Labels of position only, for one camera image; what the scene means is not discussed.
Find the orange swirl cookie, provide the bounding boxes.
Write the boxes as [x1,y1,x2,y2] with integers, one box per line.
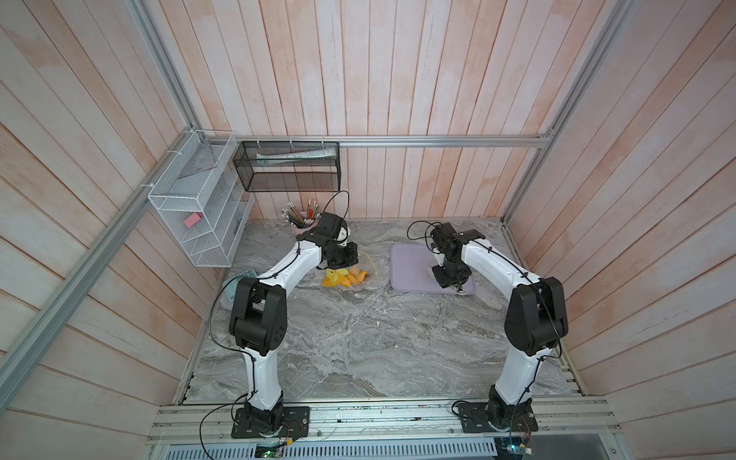
[322,268,353,288]

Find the orange round cookie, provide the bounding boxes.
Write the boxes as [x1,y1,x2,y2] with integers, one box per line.
[348,266,369,286]

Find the clear resealable plastic bag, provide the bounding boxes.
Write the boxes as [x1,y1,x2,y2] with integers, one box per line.
[322,250,379,289]

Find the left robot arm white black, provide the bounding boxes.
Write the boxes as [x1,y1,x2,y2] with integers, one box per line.
[228,213,358,433]

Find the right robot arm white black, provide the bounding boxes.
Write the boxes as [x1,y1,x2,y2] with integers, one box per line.
[429,222,568,431]

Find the pink metal pencil cup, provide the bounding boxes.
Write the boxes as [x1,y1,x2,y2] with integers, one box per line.
[291,222,318,236]

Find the lavender plastic tray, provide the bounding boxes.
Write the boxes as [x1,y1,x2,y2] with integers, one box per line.
[390,243,476,295]

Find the bundle of pencils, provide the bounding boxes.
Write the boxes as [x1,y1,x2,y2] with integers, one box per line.
[282,199,320,228]

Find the white papers in basket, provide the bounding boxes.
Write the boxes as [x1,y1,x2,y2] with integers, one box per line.
[255,148,338,167]

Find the teal desk calculator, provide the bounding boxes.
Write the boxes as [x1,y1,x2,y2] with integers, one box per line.
[222,268,258,303]

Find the pink eraser on shelf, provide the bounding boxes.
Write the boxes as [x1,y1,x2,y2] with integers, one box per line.
[183,212,203,228]

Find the black mesh wall basket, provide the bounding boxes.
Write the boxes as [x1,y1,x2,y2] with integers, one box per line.
[233,140,342,193]

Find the white wire mesh shelf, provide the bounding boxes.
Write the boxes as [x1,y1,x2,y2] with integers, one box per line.
[149,130,253,268]

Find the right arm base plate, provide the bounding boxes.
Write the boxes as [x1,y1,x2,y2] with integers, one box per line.
[450,400,539,433]

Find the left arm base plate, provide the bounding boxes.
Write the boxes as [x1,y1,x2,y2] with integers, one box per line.
[231,404,311,440]

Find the aluminium mounting rail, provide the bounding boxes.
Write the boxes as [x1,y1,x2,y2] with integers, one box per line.
[146,397,623,446]

